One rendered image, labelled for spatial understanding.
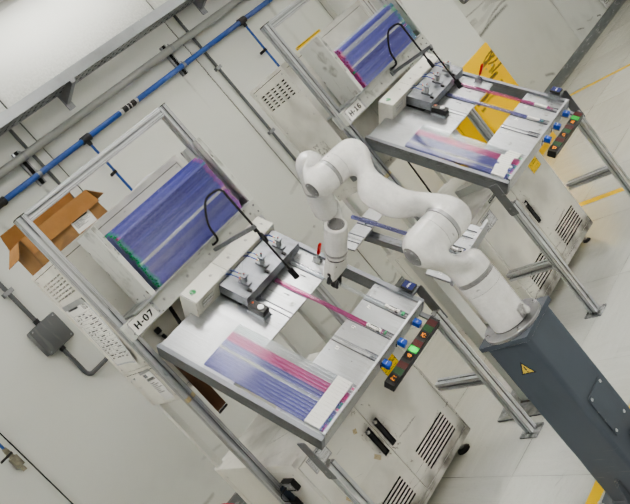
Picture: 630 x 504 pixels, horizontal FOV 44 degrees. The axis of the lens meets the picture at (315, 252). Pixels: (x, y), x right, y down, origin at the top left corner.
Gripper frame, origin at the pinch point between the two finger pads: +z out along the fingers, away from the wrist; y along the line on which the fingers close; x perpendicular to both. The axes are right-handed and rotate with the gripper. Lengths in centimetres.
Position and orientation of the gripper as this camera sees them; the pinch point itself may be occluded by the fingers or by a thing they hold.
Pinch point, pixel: (336, 281)
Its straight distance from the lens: 300.0
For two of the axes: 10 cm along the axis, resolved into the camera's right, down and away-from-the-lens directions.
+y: -5.5, 6.2, -5.5
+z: 0.3, 6.8, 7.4
